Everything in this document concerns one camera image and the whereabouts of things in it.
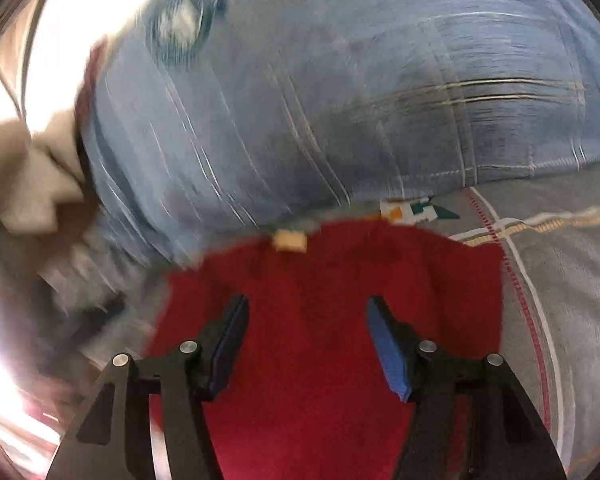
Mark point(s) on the beige striped cloth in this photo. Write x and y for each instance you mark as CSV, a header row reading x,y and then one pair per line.
x,y
38,172

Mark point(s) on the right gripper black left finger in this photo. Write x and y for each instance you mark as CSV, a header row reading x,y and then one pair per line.
x,y
109,438

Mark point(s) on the blue plaid pillow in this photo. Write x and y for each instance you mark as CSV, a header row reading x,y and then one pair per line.
x,y
214,119

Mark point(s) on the grey star-print bed sheet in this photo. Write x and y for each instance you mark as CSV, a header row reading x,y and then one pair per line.
x,y
549,233

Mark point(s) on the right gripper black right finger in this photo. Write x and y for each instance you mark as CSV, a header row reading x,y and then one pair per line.
x,y
472,419

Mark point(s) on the red sweater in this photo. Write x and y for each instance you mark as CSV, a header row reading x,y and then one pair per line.
x,y
307,398

